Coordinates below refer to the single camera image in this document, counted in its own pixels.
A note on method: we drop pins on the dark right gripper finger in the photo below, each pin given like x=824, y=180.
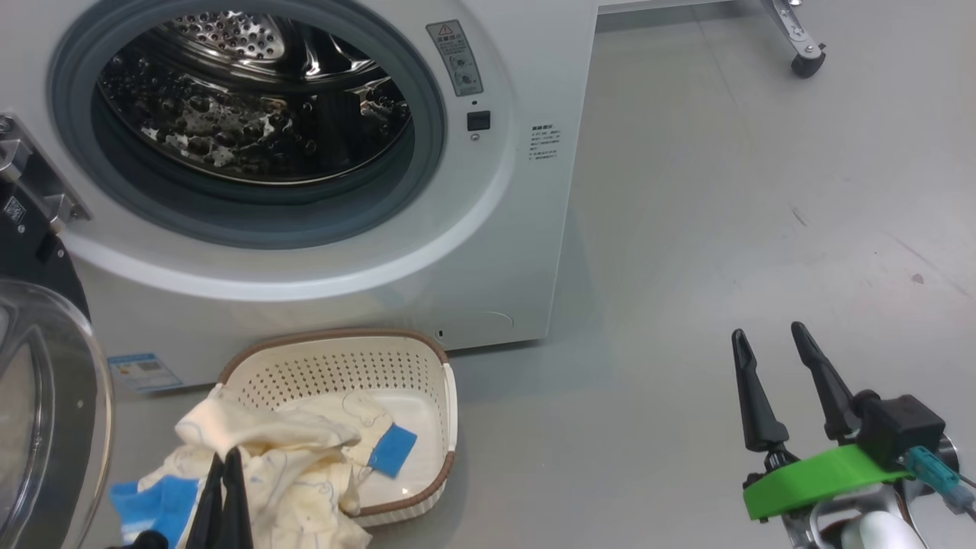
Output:
x=831, y=396
x=759, y=412

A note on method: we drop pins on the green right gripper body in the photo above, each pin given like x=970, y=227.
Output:
x=816, y=480

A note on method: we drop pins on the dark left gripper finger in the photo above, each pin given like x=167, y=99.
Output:
x=238, y=511
x=206, y=518

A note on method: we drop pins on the cream garment with blue trim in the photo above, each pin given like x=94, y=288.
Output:
x=305, y=473

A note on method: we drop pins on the round glass washing machine door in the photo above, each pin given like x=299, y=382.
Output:
x=53, y=427

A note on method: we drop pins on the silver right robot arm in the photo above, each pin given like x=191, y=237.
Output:
x=884, y=534

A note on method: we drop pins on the cream perforated basket brown rim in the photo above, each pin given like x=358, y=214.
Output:
x=343, y=366

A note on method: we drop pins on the white front-load washing machine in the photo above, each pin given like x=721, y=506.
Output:
x=488, y=252

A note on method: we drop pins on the blue energy label sticker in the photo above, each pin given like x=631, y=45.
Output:
x=145, y=372

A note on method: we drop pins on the metal leg with black caster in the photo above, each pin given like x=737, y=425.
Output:
x=797, y=38

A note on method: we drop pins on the grey warning sticker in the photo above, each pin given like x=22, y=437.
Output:
x=456, y=59

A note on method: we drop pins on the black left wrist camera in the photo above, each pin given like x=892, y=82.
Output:
x=141, y=541

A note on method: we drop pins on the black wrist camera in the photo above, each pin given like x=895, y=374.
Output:
x=141, y=541
x=903, y=423

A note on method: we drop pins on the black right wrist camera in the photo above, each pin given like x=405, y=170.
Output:
x=903, y=423

